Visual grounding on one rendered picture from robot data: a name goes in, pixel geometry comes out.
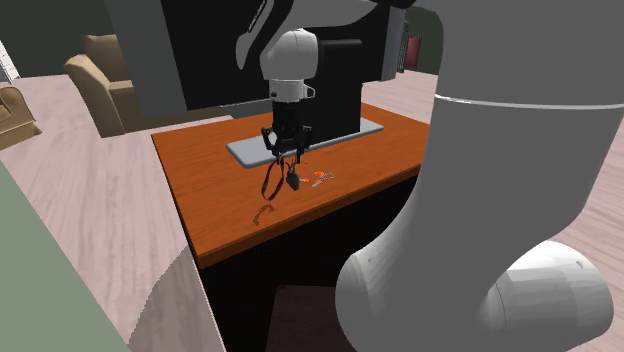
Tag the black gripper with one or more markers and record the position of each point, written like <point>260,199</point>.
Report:
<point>287,122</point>

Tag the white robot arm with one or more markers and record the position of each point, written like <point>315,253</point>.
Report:
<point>492,195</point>

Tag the orange and silver key bunch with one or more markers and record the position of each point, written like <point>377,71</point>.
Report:
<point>319,174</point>

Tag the black television with grey base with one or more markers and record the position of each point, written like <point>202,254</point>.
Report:
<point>341,92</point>

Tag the orange-brown wooden table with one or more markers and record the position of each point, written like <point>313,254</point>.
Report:
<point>214,166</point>

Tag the dark red chair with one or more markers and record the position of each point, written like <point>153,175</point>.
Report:
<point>413,51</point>

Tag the tan armchair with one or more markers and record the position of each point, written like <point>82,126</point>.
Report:
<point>14,117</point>
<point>100,83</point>

